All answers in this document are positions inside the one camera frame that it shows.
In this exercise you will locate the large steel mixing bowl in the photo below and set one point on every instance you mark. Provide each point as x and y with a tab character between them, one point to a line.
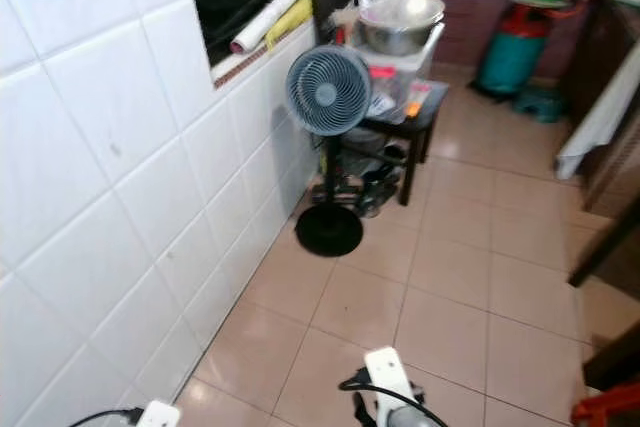
395	37

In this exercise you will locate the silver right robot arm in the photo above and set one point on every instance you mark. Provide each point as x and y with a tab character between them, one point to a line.
412	418

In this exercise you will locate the grey standing fan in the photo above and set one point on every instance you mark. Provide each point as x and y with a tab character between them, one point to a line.
328	90

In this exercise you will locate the white paper roll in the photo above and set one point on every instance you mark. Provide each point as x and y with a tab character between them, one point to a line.
272	11

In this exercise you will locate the yellow rolled sheet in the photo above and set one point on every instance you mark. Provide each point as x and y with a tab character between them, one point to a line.
290	19

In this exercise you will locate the clear plastic storage box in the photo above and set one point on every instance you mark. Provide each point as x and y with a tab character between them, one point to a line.
390	82

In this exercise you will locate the white hanging cloth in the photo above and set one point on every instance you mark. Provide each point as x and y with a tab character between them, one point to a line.
595	127

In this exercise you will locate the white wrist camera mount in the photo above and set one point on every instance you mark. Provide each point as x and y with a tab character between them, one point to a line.
388	375
160	415

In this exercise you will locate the small green stool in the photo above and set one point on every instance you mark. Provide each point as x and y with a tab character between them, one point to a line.
540	103

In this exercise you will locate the red plastic object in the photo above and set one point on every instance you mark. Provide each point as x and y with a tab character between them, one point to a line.
605	409

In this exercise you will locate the green gas cylinder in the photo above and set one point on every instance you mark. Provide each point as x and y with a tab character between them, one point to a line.
510	62

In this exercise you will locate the dark wooden furniture leg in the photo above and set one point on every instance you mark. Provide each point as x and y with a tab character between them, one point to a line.
605	252

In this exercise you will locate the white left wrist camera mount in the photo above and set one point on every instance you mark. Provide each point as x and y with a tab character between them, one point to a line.
160	415

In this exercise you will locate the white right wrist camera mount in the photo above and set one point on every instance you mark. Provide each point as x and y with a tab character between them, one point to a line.
388	375

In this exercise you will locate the black wooden chair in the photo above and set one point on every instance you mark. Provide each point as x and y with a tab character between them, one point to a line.
332	2

